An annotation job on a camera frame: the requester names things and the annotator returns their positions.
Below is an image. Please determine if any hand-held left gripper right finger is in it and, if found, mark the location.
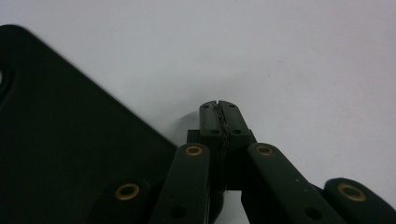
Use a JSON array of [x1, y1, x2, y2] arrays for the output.
[[219, 100, 257, 147]]

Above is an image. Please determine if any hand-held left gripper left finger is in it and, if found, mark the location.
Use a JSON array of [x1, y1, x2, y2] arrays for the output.
[[186, 100, 226, 147]]

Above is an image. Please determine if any black phone case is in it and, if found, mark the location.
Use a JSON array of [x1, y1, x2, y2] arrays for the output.
[[0, 23, 179, 224]]

